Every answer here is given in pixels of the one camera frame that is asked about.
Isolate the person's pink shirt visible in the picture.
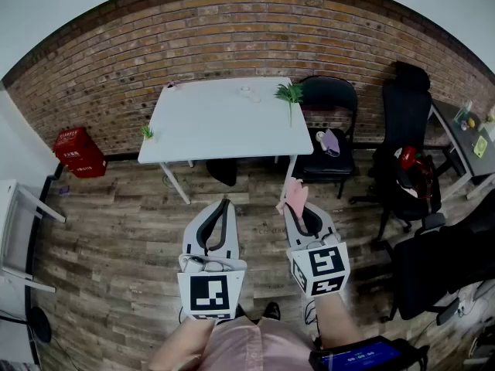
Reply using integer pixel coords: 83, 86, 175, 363
200, 316, 319, 371

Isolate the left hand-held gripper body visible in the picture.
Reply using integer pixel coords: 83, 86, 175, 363
176, 247, 248, 321

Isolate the black mesh office chair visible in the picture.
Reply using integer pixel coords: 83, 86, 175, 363
380, 210, 495, 323

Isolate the black tablet with blue screen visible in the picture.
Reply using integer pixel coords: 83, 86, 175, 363
308, 335, 431, 371

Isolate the white side table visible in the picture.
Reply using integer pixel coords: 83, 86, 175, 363
0, 179, 67, 294

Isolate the red and white helmet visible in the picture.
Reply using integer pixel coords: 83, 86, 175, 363
394, 145, 419, 172

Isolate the black office chair with headrest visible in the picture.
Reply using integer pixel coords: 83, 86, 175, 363
349, 60, 444, 243

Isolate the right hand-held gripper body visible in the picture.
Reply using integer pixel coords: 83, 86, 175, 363
286, 232, 351, 299

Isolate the lime green square item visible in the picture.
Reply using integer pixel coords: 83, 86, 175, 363
473, 134, 490, 158

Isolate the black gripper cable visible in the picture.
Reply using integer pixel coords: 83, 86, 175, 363
304, 298, 323, 340

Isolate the person's black shoe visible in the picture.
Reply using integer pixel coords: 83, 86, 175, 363
263, 301, 282, 322

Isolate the purple cloth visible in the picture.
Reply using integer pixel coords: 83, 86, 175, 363
321, 128, 342, 158

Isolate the person's left forearm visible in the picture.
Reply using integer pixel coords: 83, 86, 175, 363
148, 316, 216, 371

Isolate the green glass bottle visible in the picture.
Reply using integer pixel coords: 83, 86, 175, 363
452, 100, 474, 126

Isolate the red box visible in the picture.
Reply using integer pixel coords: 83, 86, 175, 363
52, 126, 108, 179

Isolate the black floor fan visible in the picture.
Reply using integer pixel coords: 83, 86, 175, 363
28, 306, 53, 344

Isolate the green leafy artificial branch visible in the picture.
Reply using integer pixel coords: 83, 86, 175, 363
274, 82, 305, 128

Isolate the pink wiping cloth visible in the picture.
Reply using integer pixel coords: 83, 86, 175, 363
275, 175, 310, 216

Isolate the person's right forearm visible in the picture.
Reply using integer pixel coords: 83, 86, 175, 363
314, 293, 365, 352

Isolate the black folding chair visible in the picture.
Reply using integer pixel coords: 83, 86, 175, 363
296, 75, 359, 201

